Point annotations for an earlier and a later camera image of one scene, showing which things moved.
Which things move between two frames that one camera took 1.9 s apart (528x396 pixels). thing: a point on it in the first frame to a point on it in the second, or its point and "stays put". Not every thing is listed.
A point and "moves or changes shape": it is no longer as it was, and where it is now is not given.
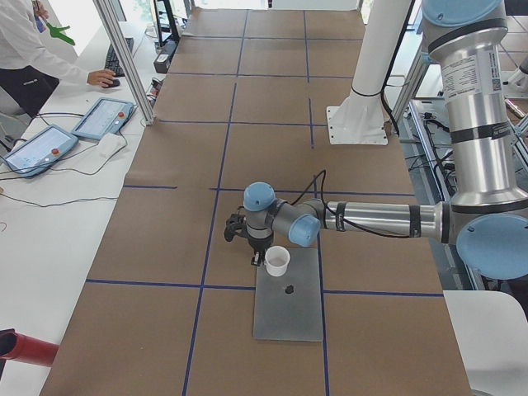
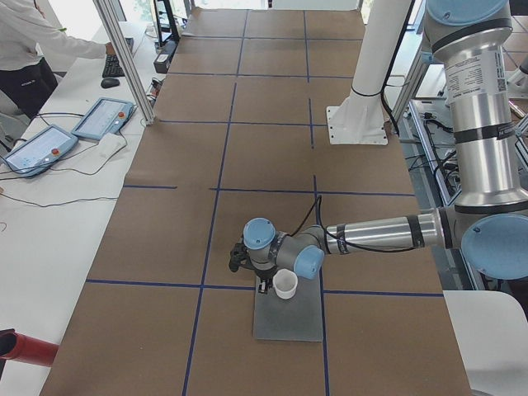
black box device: (162, 59) stays put
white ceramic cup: (276, 260) moves or changes shape
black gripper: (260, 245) to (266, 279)
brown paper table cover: (169, 309) stays put
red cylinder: (16, 346) stays put
